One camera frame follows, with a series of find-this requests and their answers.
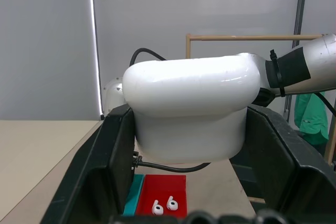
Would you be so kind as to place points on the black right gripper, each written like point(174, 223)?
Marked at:
point(241, 165)

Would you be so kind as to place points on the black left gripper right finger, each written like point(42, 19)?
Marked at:
point(283, 161)

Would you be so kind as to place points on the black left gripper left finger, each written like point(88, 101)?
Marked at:
point(99, 166)

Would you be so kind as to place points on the teal tray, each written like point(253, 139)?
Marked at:
point(134, 197)

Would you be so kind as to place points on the green garment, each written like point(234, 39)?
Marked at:
point(312, 119)

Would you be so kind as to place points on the red tray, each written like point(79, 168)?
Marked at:
point(162, 187)

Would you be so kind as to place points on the white earbud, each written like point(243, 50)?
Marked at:
point(172, 204)
point(158, 209)

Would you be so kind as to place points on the white vertical light strip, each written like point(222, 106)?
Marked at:
point(94, 37)

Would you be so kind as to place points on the grey metal pole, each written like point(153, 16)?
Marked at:
point(300, 3)

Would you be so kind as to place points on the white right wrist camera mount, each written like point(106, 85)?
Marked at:
point(189, 103)

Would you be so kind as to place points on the light wooden frame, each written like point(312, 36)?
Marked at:
point(236, 37)

